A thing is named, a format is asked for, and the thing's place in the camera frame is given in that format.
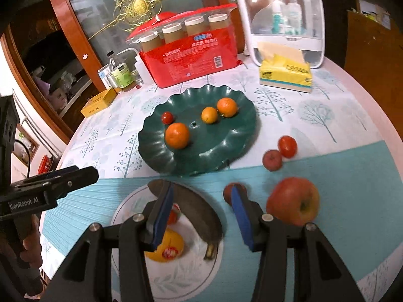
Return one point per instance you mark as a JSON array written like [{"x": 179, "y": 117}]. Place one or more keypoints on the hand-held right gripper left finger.
[{"x": 162, "y": 217}]

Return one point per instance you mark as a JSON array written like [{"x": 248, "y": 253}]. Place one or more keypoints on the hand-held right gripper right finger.
[{"x": 241, "y": 217}]

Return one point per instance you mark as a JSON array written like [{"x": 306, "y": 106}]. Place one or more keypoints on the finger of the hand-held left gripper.
[
  {"x": 63, "y": 171},
  {"x": 80, "y": 177}
]

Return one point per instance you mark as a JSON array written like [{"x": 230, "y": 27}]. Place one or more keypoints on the small dark red fruit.
[{"x": 227, "y": 194}]

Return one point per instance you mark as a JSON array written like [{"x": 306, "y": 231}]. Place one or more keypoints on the dark green scalloped plate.
[{"x": 214, "y": 144}]

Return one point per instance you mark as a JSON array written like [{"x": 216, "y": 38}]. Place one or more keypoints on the person's left hand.
[{"x": 32, "y": 245}]

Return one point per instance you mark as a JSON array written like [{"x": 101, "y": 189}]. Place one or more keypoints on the small red object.
[{"x": 45, "y": 164}]

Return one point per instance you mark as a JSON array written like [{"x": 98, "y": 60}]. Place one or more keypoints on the yellow fruit with red label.
[{"x": 172, "y": 246}]

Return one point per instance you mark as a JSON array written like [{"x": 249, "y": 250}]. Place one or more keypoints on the large red apple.
[{"x": 291, "y": 201}]

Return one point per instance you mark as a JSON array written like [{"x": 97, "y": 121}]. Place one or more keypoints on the small dull red fruit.
[{"x": 272, "y": 160}]

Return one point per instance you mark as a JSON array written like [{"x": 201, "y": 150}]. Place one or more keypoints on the white rimmed plate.
[{"x": 189, "y": 276}]

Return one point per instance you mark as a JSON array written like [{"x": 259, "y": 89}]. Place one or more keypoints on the yellow tin box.
[{"x": 97, "y": 103}]

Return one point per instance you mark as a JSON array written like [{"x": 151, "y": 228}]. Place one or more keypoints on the large orange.
[{"x": 177, "y": 135}]

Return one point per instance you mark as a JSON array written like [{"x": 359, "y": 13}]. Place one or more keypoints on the red tomato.
[{"x": 287, "y": 146}]

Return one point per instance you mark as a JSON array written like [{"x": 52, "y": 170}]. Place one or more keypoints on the small cherry tomato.
[{"x": 167, "y": 118}]

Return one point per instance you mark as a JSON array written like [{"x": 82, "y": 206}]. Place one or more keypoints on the small yellowish orange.
[{"x": 209, "y": 115}]

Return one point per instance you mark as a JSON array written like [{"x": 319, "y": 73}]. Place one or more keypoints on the teal placemat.
[{"x": 346, "y": 195}]

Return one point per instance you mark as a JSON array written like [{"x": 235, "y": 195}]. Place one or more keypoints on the green label jar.
[{"x": 122, "y": 77}]

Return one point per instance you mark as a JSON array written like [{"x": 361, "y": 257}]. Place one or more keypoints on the medium orange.
[{"x": 227, "y": 107}]

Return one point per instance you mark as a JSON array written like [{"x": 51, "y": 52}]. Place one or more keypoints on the clear bottle with black cap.
[{"x": 110, "y": 66}]

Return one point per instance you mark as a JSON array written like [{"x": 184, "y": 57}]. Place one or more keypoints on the white squeeze bottle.
[{"x": 140, "y": 70}]

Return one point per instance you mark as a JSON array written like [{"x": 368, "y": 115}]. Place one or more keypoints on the tree print tablecloth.
[{"x": 314, "y": 113}]

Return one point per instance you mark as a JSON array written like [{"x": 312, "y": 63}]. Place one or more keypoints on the wooden glass door cabinet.
[{"x": 78, "y": 22}]

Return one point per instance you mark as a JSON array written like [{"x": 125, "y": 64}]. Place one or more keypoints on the yellow tissue box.
[{"x": 286, "y": 72}]

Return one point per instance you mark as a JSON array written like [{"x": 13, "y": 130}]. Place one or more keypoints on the red pack of paper cups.
[{"x": 189, "y": 59}]

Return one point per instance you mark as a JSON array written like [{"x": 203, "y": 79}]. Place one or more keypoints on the gold ornament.
[{"x": 138, "y": 4}]

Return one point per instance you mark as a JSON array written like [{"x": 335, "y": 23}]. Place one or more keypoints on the white clear storage box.
[{"x": 252, "y": 22}]

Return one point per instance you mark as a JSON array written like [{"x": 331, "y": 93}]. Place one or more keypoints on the teal and white bottle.
[{"x": 277, "y": 15}]

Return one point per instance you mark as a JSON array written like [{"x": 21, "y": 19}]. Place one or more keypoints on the brown wooden furniture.
[{"x": 371, "y": 53}]

